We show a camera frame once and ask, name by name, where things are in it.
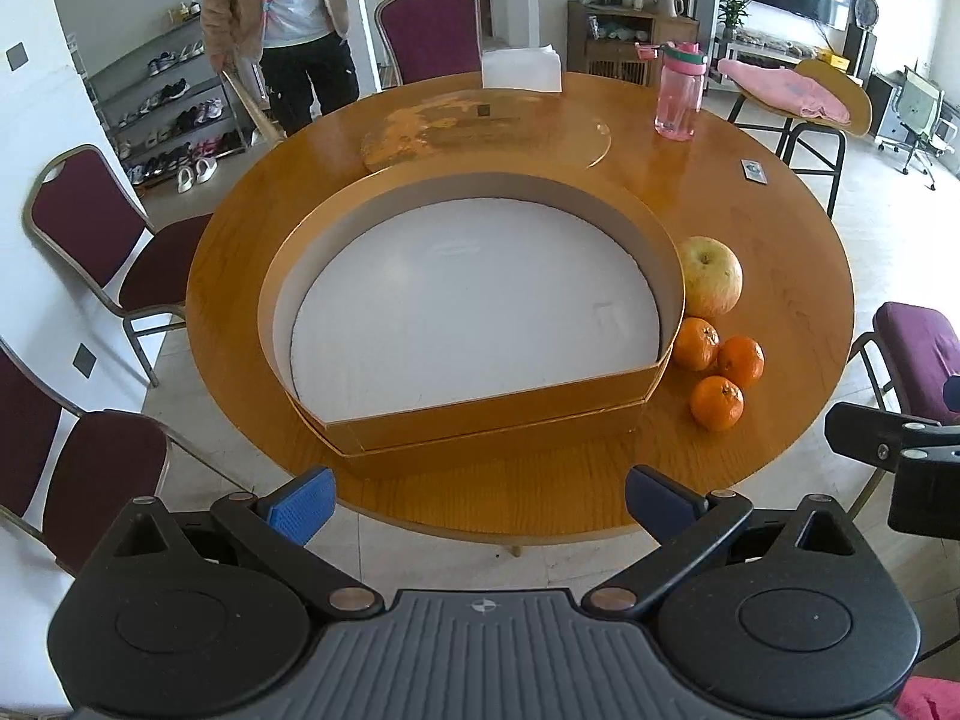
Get wooden slatted cabinet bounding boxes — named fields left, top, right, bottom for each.
left=566, top=0, right=702, bottom=89

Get white low television stand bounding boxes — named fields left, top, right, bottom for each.
left=712, top=36, right=852, bottom=95

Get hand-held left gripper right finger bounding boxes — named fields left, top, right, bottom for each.
left=581, top=465, right=875, bottom=622

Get maroon banquet chair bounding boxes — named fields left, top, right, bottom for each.
left=22, top=144, right=218, bottom=389
left=0, top=337, right=248, bottom=578
left=373, top=0, right=482, bottom=87

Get yellow-green apple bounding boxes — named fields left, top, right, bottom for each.
left=677, top=236, right=743, bottom=320

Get round glass turntable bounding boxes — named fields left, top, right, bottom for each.
left=360, top=86, right=612, bottom=177

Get grey tower speaker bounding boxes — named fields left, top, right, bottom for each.
left=675, top=0, right=722, bottom=65

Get green potted plant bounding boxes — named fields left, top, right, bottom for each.
left=716, top=0, right=752, bottom=40

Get white tissue pack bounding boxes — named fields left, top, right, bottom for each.
left=480, top=45, right=563, bottom=95

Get wooden folding table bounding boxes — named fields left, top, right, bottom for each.
left=724, top=58, right=875, bottom=220

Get orange tangerine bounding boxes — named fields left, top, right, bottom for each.
left=690, top=376, right=746, bottom=433
left=716, top=335, right=766, bottom=391
left=671, top=317, right=721, bottom=372

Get wooden folded frame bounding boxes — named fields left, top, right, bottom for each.
left=220, top=60, right=287, bottom=145

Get metal shoe rack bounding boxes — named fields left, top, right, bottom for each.
left=64, top=0, right=250, bottom=190

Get rows of shoes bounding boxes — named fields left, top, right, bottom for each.
left=116, top=4, right=241, bottom=185

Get standing fan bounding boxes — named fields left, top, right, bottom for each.
left=844, top=0, right=880, bottom=80

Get purple cushioned chair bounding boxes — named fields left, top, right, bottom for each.
left=847, top=301, right=960, bottom=518

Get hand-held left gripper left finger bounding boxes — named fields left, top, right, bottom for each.
left=90, top=465, right=383, bottom=622

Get pair of white slippers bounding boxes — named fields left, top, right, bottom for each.
left=176, top=157, right=218, bottom=194

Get pink water bottle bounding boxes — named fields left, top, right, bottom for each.
left=636, top=41, right=710, bottom=142

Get gold half-round gift box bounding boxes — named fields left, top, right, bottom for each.
left=257, top=171, right=687, bottom=481

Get pink cloth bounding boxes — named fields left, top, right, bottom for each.
left=716, top=58, right=852, bottom=127

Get white office chair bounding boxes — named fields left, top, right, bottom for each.
left=876, top=66, right=947, bottom=190

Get pink fabric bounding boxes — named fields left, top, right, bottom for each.
left=895, top=677, right=960, bottom=720

